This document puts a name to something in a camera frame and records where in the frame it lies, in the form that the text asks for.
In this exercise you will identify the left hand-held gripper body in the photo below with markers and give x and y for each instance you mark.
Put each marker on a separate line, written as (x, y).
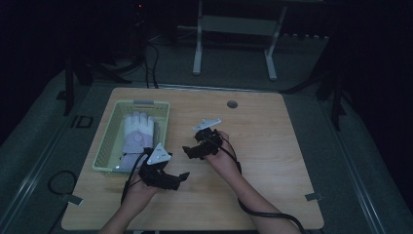
(157, 175)

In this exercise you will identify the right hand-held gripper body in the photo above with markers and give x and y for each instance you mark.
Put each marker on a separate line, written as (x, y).
(211, 141)

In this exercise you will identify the purple glove with white fingers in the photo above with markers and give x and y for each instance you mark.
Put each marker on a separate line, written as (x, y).
(138, 136)

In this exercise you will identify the pale green plastic basket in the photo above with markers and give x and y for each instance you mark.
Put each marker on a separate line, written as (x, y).
(110, 143)

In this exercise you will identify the person's right hand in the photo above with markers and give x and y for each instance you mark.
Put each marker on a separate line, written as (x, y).
(222, 162)

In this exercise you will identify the person's left hand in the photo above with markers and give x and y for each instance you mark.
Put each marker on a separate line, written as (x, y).
(139, 193)

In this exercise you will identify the grey tape piece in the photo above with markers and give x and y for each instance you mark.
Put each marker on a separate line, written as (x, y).
(72, 199)
(314, 196)

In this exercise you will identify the white metal stand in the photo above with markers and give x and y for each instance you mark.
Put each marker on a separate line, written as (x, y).
(238, 26)

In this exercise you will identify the black metal stand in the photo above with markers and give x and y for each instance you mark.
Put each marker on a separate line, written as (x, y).
(69, 84)
(336, 97)

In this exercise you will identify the dark device with red light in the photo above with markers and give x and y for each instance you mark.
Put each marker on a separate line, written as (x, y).
(140, 6)

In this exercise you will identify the black floor bracket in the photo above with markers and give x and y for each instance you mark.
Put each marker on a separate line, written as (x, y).
(82, 122)

